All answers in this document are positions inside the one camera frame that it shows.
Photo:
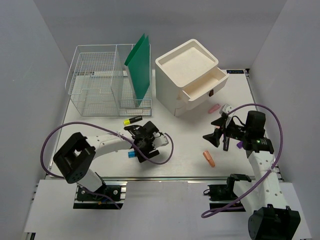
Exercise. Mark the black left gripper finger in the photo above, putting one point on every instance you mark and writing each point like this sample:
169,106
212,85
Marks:
142,157
133,129

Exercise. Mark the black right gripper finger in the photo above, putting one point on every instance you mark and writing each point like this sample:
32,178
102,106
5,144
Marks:
219,122
214,138

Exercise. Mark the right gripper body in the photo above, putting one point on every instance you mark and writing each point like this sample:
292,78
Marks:
236,131

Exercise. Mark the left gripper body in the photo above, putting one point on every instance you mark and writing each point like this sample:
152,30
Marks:
147,146

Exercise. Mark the yellow highlighter marker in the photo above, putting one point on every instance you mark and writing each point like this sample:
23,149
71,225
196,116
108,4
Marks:
132,120

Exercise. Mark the blue highlighter marker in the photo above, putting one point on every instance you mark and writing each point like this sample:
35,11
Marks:
132,154

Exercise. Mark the white top drawer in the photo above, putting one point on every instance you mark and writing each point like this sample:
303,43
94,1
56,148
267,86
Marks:
203,88

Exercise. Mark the white drawer cabinet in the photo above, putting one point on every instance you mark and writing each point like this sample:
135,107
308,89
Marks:
178,68

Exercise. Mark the green plastic folder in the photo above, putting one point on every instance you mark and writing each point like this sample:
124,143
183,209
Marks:
137,66

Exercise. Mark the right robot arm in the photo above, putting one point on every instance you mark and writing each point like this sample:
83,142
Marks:
270,216

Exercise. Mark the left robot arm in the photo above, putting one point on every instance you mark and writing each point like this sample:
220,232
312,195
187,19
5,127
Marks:
75,156

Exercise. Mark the purple highlighter marker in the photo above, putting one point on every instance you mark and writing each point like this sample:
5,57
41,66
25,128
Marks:
240,145

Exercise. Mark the orange transparent lead case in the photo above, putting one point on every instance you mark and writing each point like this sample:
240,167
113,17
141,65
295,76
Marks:
209,158

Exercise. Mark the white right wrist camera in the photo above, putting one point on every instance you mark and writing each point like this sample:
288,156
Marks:
225,111

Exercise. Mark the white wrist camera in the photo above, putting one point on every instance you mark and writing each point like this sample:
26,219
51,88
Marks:
225,111
160,141

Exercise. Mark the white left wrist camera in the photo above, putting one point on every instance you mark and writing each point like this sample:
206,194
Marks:
160,141

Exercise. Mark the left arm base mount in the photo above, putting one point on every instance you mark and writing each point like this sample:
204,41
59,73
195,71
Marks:
110,196

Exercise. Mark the white wire mesh organizer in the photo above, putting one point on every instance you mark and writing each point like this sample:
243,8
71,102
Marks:
98,84

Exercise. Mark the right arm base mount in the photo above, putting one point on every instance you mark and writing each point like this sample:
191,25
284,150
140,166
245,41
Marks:
221,194

